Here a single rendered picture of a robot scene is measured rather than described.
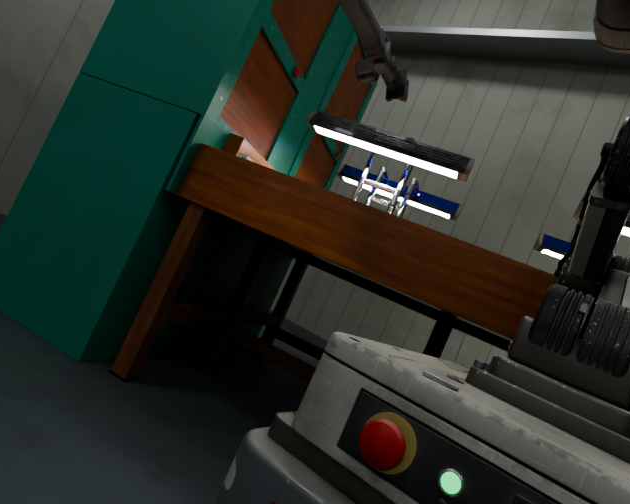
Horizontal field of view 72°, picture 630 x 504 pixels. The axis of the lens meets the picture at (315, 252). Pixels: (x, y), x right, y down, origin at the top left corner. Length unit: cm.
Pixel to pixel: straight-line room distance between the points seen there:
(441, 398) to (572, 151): 346
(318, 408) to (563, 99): 373
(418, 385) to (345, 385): 7
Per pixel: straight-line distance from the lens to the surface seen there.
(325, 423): 46
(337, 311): 381
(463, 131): 401
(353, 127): 164
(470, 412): 41
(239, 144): 154
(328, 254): 120
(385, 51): 136
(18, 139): 335
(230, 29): 157
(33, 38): 336
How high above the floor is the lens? 52
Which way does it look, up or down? 3 degrees up
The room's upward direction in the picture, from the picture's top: 24 degrees clockwise
